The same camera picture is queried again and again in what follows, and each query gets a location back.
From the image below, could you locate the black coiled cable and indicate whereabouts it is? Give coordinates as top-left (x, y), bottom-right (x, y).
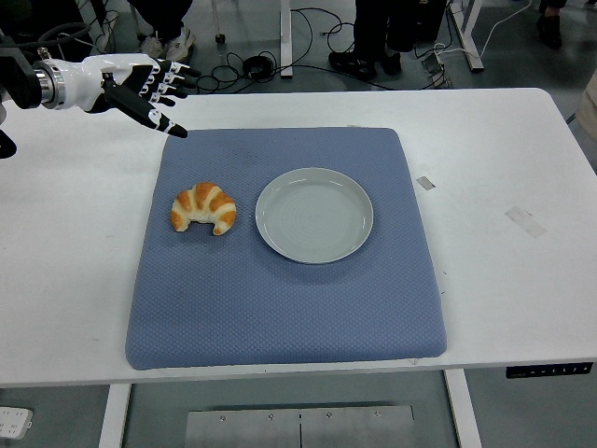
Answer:
top-left (242, 54), bottom-right (277, 80)

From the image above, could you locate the white slanted desk leg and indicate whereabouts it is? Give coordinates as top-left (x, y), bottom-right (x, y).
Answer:
top-left (446, 0), bottom-right (485, 73)

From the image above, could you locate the white slanted frame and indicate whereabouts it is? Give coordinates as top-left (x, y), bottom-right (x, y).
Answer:
top-left (86, 0), bottom-right (120, 50)

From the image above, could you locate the grey floor power strip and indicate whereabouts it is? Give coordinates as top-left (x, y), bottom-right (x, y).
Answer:
top-left (421, 49), bottom-right (454, 90)

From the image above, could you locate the person with black shoes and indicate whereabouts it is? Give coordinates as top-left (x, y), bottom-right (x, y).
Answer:
top-left (328, 0), bottom-right (416, 78)

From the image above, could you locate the grey metal plate with screws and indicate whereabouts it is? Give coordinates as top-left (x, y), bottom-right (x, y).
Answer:
top-left (185, 404), bottom-right (416, 448)

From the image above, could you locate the white table leg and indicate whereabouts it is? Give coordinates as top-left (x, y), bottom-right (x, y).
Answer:
top-left (98, 383), bottom-right (132, 448)
top-left (442, 368), bottom-right (484, 448)

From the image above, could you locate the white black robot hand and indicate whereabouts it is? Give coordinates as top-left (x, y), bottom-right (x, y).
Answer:
top-left (51, 53), bottom-right (202, 140)

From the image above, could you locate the black computer box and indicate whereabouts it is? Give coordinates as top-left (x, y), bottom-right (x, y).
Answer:
top-left (413, 0), bottom-right (444, 42)

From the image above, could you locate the blue quilted mat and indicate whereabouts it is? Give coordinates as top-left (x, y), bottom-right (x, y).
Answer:
top-left (124, 126), bottom-right (449, 372)

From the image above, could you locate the golden croissant bread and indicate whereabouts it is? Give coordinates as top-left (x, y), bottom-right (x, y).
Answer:
top-left (170, 181), bottom-right (238, 236)

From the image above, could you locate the white desk leg with foot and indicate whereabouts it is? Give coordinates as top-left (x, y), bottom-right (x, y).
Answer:
top-left (279, 0), bottom-right (294, 79)

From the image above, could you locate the black table control panel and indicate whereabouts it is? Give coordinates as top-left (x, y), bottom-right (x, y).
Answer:
top-left (506, 361), bottom-right (594, 379)

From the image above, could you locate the white power strip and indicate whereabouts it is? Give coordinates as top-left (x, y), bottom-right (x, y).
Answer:
top-left (0, 405), bottom-right (34, 440)

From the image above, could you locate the person with white shoes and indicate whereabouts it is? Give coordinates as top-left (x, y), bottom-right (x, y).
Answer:
top-left (126, 0), bottom-right (197, 62)

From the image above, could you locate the white post with caster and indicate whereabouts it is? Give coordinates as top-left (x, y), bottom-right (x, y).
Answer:
top-left (212, 0), bottom-right (229, 47)

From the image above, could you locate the beige fabric object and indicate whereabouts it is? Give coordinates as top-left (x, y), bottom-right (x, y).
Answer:
top-left (576, 69), bottom-right (597, 134)

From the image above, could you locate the large grey tape piece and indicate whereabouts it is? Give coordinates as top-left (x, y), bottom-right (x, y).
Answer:
top-left (504, 205), bottom-right (548, 239)

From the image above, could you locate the grey round plate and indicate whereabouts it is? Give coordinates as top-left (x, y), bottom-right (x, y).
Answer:
top-left (255, 167), bottom-right (375, 266)

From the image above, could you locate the person's dark shoe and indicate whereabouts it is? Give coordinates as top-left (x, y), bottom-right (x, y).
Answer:
top-left (535, 0), bottom-right (563, 50)

